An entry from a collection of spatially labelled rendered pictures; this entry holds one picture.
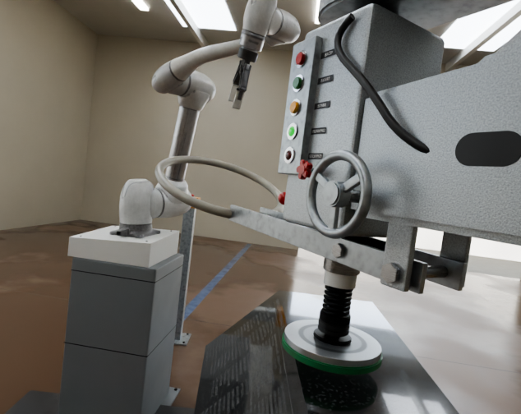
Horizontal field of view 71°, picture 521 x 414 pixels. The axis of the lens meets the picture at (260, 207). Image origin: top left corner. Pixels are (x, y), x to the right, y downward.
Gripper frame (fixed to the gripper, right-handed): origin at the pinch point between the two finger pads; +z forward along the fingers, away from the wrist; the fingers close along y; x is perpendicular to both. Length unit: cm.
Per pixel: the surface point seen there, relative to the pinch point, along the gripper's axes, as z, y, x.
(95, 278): 92, 4, -39
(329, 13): -33, 66, 2
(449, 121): -22, 103, 11
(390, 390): 29, 106, 27
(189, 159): 25.9, 5.3, -12.0
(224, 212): 26, 47, -2
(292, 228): 13, 76, 8
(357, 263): 7, 96, 13
